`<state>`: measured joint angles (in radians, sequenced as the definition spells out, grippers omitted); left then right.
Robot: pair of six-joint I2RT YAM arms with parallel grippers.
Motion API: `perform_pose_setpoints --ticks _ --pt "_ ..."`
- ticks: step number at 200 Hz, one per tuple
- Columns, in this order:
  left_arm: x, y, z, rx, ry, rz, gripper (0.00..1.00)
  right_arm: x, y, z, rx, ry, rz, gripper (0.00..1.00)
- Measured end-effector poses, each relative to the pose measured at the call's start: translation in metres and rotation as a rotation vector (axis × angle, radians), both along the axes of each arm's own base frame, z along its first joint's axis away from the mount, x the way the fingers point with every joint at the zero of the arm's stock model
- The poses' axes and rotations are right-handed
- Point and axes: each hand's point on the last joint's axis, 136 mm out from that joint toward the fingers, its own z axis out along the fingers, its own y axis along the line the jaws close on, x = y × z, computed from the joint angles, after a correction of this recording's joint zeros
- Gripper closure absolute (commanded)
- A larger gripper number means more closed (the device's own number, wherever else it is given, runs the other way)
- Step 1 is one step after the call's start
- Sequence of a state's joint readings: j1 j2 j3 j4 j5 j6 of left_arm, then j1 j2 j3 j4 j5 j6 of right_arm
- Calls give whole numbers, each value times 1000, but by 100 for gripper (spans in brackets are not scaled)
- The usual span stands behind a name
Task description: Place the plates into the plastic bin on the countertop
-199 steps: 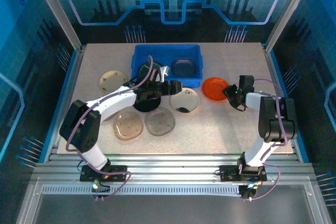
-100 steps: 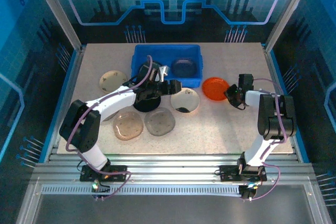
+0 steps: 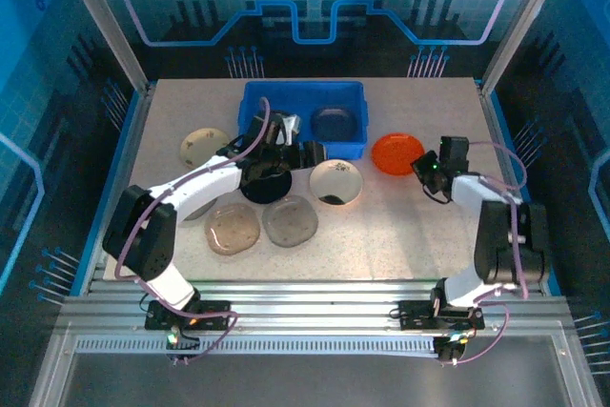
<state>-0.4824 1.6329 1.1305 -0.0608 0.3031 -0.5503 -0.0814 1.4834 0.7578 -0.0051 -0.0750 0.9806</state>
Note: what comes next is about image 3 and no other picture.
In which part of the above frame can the white plate with print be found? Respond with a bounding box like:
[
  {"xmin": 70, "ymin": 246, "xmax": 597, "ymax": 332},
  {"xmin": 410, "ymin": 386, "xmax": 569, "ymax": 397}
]
[{"xmin": 308, "ymin": 158, "xmax": 364, "ymax": 207}]

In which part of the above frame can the grey smoked glass plate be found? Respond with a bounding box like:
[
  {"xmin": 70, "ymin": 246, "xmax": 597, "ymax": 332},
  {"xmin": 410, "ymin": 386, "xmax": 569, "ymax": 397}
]
[
  {"xmin": 310, "ymin": 106, "xmax": 359, "ymax": 144},
  {"xmin": 261, "ymin": 194, "xmax": 319, "ymax": 250}
]

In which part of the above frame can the orange round plate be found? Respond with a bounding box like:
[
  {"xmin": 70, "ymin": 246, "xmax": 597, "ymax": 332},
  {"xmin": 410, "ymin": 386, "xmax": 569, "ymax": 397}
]
[{"xmin": 371, "ymin": 132, "xmax": 426, "ymax": 177}]

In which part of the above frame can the cream floral round plate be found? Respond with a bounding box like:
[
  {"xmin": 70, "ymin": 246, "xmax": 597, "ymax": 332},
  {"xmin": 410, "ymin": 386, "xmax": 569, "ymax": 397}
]
[{"xmin": 179, "ymin": 127, "xmax": 232, "ymax": 170}]

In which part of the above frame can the blue plastic bin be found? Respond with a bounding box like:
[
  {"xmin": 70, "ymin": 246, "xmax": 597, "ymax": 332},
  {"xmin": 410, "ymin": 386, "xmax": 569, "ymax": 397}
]
[{"xmin": 236, "ymin": 80, "xmax": 371, "ymax": 161}]

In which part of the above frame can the brown glass square plate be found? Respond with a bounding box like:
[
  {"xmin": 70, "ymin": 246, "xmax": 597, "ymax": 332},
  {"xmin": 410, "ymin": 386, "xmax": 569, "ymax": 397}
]
[{"xmin": 203, "ymin": 203, "xmax": 262, "ymax": 255}]

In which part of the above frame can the blue table edge strip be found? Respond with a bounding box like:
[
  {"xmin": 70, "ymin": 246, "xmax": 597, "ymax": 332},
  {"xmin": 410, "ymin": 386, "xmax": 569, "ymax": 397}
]
[
  {"xmin": 70, "ymin": 90, "xmax": 144, "ymax": 296},
  {"xmin": 486, "ymin": 90, "xmax": 564, "ymax": 296}
]

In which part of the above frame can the black adapter with LED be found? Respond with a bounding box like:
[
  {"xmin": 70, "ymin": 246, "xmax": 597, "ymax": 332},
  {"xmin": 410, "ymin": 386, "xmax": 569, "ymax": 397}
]
[
  {"xmin": 434, "ymin": 334, "xmax": 471, "ymax": 364},
  {"xmin": 164, "ymin": 325, "xmax": 201, "ymax": 365}
]

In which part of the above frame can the grey metal panel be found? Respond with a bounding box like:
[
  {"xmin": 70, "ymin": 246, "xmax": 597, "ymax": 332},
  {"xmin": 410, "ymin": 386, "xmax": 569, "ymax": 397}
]
[{"xmin": 28, "ymin": 330, "xmax": 601, "ymax": 407}]

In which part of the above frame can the thin black cable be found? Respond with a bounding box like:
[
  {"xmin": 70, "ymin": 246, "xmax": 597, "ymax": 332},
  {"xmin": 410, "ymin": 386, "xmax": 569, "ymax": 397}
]
[{"xmin": 421, "ymin": 182, "xmax": 452, "ymax": 206}]

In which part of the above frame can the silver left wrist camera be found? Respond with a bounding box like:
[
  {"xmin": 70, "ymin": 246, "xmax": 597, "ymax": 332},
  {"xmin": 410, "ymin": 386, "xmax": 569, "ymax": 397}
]
[{"xmin": 275, "ymin": 112, "xmax": 302, "ymax": 146}]

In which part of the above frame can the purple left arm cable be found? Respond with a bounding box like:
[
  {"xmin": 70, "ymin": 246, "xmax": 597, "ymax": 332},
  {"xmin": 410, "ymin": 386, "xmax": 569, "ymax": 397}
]
[{"xmin": 113, "ymin": 96, "xmax": 273, "ymax": 368}]

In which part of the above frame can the aluminium table side rail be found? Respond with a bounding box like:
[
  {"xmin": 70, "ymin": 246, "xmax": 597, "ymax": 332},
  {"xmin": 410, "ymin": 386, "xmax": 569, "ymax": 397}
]
[
  {"xmin": 476, "ymin": 78, "xmax": 549, "ymax": 294},
  {"xmin": 88, "ymin": 80, "xmax": 158, "ymax": 284}
]

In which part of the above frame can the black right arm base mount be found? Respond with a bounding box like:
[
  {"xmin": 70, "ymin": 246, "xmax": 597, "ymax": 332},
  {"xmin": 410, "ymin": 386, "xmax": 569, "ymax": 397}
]
[{"xmin": 397, "ymin": 299, "xmax": 486, "ymax": 332}]

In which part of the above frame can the aluminium frame rail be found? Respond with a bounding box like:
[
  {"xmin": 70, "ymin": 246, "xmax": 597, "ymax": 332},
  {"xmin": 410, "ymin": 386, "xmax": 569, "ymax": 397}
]
[{"xmin": 56, "ymin": 280, "xmax": 571, "ymax": 339}]

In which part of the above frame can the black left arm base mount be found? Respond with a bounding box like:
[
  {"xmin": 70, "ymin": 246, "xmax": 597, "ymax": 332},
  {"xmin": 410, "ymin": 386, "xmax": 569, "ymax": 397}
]
[{"xmin": 144, "ymin": 299, "xmax": 234, "ymax": 332}]

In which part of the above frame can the aluminium frame post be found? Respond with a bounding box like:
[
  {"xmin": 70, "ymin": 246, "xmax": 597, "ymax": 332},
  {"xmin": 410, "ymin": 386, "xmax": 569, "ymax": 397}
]
[
  {"xmin": 51, "ymin": 0, "xmax": 152, "ymax": 96},
  {"xmin": 480, "ymin": 0, "xmax": 571, "ymax": 93}
]

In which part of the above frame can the slotted cable duct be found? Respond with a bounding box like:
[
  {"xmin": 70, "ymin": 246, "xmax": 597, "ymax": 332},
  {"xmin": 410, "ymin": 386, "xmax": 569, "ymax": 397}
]
[{"xmin": 74, "ymin": 336, "xmax": 442, "ymax": 356}]

